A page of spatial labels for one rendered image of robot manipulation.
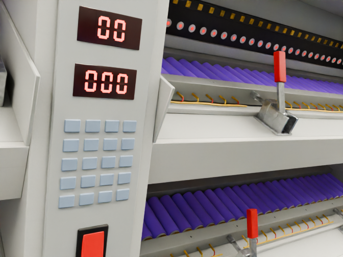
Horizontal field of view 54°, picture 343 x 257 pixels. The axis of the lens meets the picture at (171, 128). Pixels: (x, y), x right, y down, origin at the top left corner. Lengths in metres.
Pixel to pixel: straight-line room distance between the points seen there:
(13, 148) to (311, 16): 0.64
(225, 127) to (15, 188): 0.21
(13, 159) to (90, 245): 0.08
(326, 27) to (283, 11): 0.15
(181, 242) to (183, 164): 0.14
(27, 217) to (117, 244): 0.08
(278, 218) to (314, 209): 0.10
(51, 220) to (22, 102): 0.08
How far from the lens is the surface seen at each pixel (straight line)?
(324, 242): 0.62
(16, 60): 0.27
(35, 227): 0.26
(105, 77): 0.24
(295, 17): 0.72
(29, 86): 0.22
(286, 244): 0.56
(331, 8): 0.78
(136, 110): 0.25
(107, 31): 0.24
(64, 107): 0.23
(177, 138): 0.29
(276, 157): 0.40
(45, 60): 0.23
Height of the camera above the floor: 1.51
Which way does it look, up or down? 10 degrees down
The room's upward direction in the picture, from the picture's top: 7 degrees clockwise
